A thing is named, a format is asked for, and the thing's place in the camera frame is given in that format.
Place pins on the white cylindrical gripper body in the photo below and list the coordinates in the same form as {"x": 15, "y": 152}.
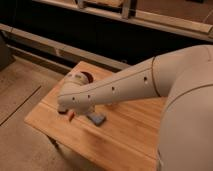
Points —
{"x": 76, "y": 79}

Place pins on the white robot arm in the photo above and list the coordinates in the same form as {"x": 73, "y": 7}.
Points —
{"x": 185, "y": 78}

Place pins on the dark red ceramic bowl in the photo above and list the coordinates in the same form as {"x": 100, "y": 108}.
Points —
{"x": 89, "y": 76}

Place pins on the dark cabinet at left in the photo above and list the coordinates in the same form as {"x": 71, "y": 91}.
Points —
{"x": 6, "y": 57}

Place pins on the dark grey rectangular block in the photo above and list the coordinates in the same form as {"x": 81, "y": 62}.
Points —
{"x": 61, "y": 111}

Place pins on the red chili pepper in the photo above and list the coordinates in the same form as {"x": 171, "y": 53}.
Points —
{"x": 71, "y": 116}

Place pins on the blue sponge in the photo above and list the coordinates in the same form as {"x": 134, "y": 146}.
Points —
{"x": 96, "y": 118}

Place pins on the wooden table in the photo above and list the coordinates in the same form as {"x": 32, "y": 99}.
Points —
{"x": 127, "y": 140}

